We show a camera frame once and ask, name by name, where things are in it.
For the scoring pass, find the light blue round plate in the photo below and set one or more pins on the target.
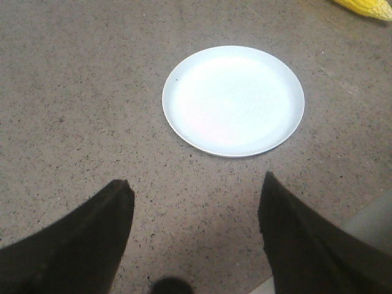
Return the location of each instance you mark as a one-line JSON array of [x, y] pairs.
[[233, 101]]

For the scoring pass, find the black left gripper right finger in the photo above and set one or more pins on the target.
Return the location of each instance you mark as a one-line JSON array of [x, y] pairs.
[[309, 254]]

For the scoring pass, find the yellow corn cob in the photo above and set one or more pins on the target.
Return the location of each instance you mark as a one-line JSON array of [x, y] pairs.
[[378, 9]]

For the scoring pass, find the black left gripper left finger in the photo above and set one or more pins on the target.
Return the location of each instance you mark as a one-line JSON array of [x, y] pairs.
[[80, 253]]

